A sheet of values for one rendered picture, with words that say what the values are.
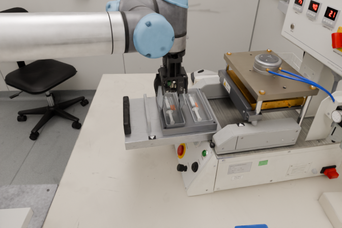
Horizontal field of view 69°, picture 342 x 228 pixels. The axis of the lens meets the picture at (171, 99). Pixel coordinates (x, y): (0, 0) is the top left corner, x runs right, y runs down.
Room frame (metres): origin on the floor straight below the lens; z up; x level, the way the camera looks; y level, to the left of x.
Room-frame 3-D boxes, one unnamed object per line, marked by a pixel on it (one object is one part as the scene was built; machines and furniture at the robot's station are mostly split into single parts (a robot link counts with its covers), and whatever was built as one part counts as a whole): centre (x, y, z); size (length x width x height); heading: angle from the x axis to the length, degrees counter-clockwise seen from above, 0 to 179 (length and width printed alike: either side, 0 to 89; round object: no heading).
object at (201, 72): (1.20, -0.21, 0.79); 0.20 x 0.08 x 0.08; 92
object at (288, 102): (0.68, -0.30, 1.07); 0.22 x 0.17 x 0.10; 9
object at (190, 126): (0.65, -0.04, 0.98); 0.20 x 0.17 x 0.03; 9
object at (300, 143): (0.70, -0.33, 0.93); 0.46 x 0.35 x 0.01; 99
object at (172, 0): (0.62, 0.00, 1.31); 0.09 x 0.08 x 0.11; 111
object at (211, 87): (0.82, -0.21, 0.97); 0.25 x 0.05 x 0.07; 99
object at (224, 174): (0.67, -0.29, 0.84); 0.53 x 0.37 x 0.17; 99
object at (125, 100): (0.62, 0.14, 0.99); 0.15 x 0.02 x 0.04; 9
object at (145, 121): (0.64, 0.01, 0.97); 0.30 x 0.22 x 0.08; 99
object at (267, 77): (0.68, -0.33, 1.08); 0.31 x 0.24 x 0.13; 9
